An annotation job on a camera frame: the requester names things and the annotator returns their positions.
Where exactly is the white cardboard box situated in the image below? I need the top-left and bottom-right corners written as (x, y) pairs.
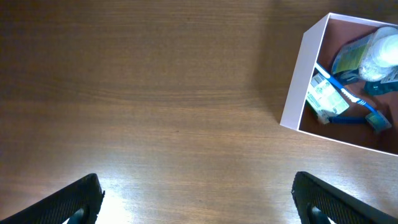
top-left (280, 12), bottom-right (397, 155)

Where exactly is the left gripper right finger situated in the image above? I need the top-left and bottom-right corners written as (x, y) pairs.
top-left (291, 171), bottom-right (397, 224)

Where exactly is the clear pump soap bottle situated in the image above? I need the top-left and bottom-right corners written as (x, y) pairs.
top-left (358, 27), bottom-right (397, 83)

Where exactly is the green soap bar package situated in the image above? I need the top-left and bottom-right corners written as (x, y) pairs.
top-left (306, 73), bottom-right (349, 124)

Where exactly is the blue white toothbrush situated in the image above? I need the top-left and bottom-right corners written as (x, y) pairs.
top-left (315, 63), bottom-right (392, 133)

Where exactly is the blue mouthwash bottle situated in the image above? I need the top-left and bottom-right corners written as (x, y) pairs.
top-left (331, 33), bottom-right (397, 96)

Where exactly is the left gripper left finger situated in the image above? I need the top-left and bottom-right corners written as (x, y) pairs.
top-left (1, 173), bottom-right (105, 223)

